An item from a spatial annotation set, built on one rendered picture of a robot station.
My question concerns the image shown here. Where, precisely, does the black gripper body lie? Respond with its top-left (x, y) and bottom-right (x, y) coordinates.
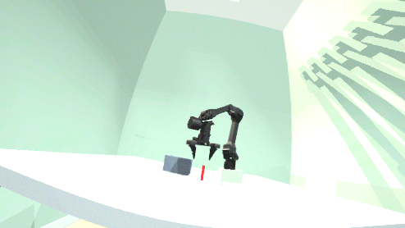
top-left (185, 131), bottom-right (221, 149)

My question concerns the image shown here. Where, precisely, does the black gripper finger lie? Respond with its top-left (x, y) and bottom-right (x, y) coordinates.
top-left (188, 145), bottom-right (197, 159)
top-left (208, 148), bottom-right (218, 161)

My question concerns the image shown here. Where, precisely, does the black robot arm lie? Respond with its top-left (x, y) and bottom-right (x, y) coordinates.
top-left (187, 104), bottom-right (243, 170)

